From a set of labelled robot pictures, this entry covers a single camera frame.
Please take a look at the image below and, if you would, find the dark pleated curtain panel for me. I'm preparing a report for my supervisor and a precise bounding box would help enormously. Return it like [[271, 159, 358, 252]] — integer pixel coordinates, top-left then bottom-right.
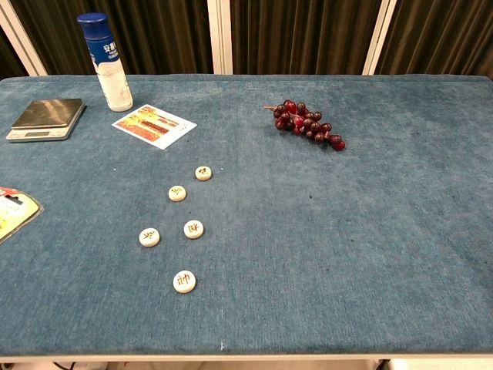
[[9, 0, 215, 76], [230, 0, 384, 76], [0, 26, 30, 80], [375, 0, 493, 80]]

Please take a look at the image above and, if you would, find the silver kitchen scale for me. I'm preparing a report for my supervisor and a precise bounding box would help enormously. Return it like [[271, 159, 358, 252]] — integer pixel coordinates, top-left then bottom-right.
[[5, 98, 86, 143]]

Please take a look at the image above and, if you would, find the packaged peeler blister pack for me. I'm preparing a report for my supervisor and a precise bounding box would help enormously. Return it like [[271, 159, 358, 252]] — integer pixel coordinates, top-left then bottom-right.
[[0, 186, 45, 244]]

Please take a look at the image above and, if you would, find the white partition frame post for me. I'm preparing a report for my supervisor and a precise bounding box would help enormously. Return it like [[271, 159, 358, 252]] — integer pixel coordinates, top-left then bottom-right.
[[206, 0, 234, 76], [0, 0, 48, 77], [361, 0, 398, 76]]

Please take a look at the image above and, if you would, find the blue table cloth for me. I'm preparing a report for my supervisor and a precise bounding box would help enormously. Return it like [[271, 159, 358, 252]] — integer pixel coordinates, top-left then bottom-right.
[[0, 73, 493, 356]]

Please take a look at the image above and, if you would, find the red grape bunch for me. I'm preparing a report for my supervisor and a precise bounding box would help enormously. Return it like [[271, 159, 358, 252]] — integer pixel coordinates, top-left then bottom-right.
[[263, 99, 347, 152]]

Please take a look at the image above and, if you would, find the blue capped white bottle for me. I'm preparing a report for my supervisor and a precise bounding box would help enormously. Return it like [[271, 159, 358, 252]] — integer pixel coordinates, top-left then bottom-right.
[[76, 12, 134, 113]]

